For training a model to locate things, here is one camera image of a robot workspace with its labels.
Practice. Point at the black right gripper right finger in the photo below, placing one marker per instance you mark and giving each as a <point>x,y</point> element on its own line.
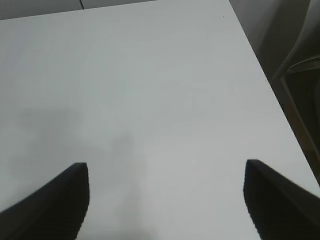
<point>279,208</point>

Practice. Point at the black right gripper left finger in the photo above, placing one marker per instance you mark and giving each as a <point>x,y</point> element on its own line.
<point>56,211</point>

